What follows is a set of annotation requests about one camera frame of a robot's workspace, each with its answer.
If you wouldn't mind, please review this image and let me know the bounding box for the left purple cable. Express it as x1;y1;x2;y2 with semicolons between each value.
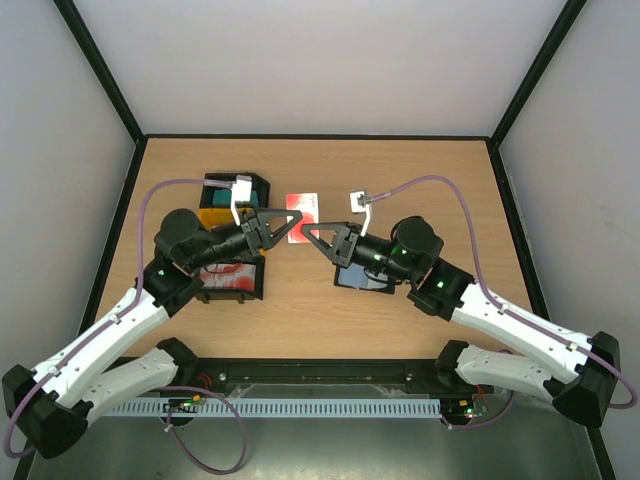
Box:
2;178;236;459

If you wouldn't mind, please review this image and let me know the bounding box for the teal cards stack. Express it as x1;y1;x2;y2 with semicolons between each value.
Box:
211;189;260;209

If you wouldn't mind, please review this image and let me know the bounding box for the black card holder wallet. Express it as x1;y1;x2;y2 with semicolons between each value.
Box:
334;264;395;294

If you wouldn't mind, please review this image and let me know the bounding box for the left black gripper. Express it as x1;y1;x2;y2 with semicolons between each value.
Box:
187;207;301;272

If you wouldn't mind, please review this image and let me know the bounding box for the light blue slotted cable duct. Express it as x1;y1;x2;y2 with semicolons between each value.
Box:
109;398;441;419

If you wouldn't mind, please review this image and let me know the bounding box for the red white cards stack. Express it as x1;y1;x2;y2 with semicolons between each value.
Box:
200;263;256;291

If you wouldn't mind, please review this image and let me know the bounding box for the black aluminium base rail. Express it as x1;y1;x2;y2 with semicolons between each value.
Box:
169;358;494;398

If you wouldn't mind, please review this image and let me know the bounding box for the black bin with red cards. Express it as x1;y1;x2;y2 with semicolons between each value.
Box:
196;255;265;304

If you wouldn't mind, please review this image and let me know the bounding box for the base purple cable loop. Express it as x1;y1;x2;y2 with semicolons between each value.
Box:
162;384;249;474

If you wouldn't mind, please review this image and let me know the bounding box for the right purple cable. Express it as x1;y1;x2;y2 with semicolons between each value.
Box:
367;174;634;411

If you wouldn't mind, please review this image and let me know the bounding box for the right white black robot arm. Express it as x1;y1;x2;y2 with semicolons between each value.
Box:
301;216;620;428

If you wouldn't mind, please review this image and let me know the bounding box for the black cage frame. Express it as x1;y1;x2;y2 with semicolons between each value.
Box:
12;0;619;480

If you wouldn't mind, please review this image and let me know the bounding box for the yellow bin with white cards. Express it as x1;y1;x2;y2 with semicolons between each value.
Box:
197;207;235;230

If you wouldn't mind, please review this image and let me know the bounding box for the red white credit card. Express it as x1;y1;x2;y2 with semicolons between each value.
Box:
285;193;319;244

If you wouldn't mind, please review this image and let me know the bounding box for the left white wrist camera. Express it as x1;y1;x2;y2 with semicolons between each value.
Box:
230;175;259;225

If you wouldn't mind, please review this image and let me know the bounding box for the black bin with teal cards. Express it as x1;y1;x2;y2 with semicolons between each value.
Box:
199;172;271;209

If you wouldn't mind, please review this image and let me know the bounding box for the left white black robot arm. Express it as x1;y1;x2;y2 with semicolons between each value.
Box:
2;209;302;459

